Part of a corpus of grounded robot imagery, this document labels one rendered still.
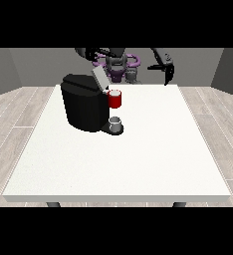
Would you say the black coffee machine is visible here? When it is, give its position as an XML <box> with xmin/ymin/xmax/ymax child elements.
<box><xmin>60</xmin><ymin>73</ymin><xmax>125</xmax><ymax>136</ymax></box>

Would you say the pale grey machine lid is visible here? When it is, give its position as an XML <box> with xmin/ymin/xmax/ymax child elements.
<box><xmin>91</xmin><ymin>65</ymin><xmax>111</xmax><ymax>91</ymax></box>

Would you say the red pod holder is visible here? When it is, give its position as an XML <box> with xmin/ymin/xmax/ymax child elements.
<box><xmin>107</xmin><ymin>89</ymin><xmax>123</xmax><ymax>110</ymax></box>

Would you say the small grey coffee pod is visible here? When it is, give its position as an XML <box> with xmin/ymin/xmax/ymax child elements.
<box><xmin>125</xmin><ymin>68</ymin><xmax>138</xmax><ymax>84</ymax></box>

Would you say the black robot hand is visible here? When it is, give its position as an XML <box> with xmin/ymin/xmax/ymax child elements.
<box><xmin>146</xmin><ymin>62</ymin><xmax>176</xmax><ymax>87</ymax></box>
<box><xmin>85</xmin><ymin>48</ymin><xmax>117</xmax><ymax>63</ymax></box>

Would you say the small grey cup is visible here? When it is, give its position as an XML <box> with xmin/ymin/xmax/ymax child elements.
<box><xmin>108</xmin><ymin>116</ymin><xmax>123</xmax><ymax>133</ymax></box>

